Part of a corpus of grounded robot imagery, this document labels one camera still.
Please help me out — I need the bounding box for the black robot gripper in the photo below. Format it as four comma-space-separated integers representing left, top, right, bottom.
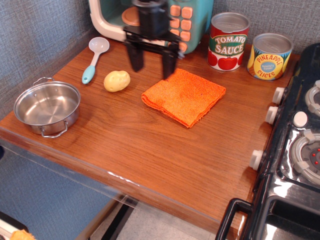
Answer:
123, 0, 183, 79

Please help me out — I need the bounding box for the orange cloth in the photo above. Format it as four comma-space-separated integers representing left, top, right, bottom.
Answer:
141, 68, 226, 128

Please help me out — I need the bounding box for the yellow toy potato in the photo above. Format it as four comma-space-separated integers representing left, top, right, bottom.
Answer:
103, 70, 131, 93

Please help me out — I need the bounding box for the toy microwave teal and cream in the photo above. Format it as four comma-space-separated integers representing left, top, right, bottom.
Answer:
88, 0, 214, 54

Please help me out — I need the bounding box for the tomato sauce can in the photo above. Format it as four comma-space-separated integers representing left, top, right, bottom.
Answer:
207, 12, 251, 71

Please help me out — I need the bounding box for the stainless steel pot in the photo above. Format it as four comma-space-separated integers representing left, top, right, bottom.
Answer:
13, 77, 81, 139

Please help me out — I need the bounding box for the pineapple slices can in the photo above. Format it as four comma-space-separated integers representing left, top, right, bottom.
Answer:
247, 32, 294, 81

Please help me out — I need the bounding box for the white stove knob upper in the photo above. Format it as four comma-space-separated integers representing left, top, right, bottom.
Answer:
272, 87, 286, 105

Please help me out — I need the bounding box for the white stove knob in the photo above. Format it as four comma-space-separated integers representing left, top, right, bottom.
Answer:
272, 87, 286, 105
249, 150, 264, 171
265, 106, 279, 125

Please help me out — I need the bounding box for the white stove knob middle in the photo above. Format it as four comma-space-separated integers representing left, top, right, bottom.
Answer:
265, 106, 279, 125

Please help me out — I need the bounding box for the white stove knob lower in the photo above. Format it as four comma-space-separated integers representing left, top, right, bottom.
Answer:
249, 150, 264, 171

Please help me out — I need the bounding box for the white round stove button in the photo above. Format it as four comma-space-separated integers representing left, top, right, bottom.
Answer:
292, 111, 308, 128

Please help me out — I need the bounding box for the grey stove burner upper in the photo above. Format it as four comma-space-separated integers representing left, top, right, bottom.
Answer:
305, 80, 320, 117

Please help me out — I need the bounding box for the grey stove burner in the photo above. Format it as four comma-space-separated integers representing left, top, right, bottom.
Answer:
305, 80, 320, 117
290, 129, 320, 185

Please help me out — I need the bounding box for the grey stove burner lower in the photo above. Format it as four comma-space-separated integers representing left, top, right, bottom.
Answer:
290, 129, 320, 185

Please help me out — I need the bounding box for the black toy stove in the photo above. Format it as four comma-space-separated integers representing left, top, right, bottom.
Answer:
243, 43, 320, 240

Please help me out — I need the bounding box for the orange object bottom left corner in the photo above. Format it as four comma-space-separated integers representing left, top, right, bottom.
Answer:
10, 229, 35, 240

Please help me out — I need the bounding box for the white spoon teal handle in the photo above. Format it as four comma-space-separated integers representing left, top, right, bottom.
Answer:
81, 37, 110, 85

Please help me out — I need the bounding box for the black oven door handle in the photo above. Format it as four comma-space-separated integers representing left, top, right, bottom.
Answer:
215, 198, 254, 240

